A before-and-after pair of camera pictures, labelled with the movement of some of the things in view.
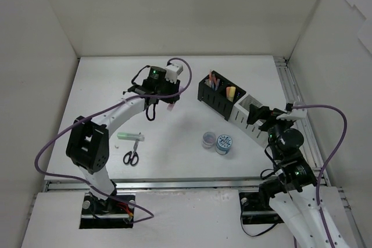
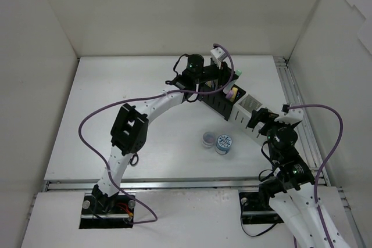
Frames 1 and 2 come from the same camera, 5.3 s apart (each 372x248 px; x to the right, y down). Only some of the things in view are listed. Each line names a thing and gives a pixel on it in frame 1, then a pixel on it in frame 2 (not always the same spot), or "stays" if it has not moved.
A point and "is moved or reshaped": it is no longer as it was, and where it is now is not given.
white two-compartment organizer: x=239 y=117 stays
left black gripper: x=170 y=89 → x=220 y=73
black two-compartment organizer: x=219 y=93 stays
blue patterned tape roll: x=224 y=143 stays
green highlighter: x=123 y=136 is moved or reshaped
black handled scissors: x=132 y=157 stays
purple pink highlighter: x=170 y=106 is moved or reshaped
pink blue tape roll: x=208 y=139 stays
